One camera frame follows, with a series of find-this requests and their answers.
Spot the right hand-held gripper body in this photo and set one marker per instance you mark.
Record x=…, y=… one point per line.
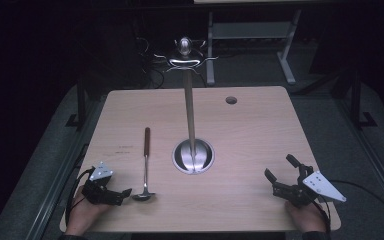
x=310, y=190

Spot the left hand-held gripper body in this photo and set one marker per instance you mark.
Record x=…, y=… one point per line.
x=99, y=190

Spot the steel utensil stand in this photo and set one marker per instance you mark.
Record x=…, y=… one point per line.
x=191, y=133

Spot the person's right hand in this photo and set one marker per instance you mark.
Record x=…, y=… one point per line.
x=305, y=217

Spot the person's left hand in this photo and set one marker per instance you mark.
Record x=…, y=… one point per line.
x=84, y=213

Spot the black metal stand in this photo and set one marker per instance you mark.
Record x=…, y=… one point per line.
x=79, y=103
x=358, y=103

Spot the white metal desk frame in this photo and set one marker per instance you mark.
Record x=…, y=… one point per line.
x=251, y=40

